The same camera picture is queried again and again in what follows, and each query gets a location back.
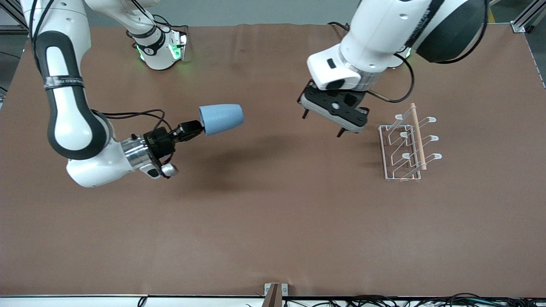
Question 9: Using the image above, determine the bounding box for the white wire cup holder rack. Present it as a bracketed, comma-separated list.
[378, 102, 443, 182]

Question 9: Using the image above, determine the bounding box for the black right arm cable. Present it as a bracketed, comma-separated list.
[29, 0, 174, 134]

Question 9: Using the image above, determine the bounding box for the green-lit arm base control box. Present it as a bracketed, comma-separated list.
[168, 30, 189, 61]

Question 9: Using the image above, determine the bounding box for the aluminium frame profile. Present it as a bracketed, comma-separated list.
[0, 0, 30, 35]
[511, 0, 546, 33]

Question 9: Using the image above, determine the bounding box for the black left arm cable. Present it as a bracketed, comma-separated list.
[366, 52, 415, 104]

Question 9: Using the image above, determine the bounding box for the brown post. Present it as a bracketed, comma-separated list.
[261, 284, 283, 307]

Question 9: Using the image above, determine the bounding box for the black cable bundle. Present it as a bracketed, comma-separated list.
[282, 293, 546, 307]

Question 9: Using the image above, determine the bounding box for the light blue plastic cup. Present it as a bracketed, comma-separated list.
[199, 104, 245, 137]

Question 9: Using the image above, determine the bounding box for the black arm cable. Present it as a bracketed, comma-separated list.
[29, 0, 174, 134]
[366, 52, 415, 104]

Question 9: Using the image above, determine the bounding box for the metal table edge bracket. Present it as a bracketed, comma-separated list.
[264, 283, 289, 297]

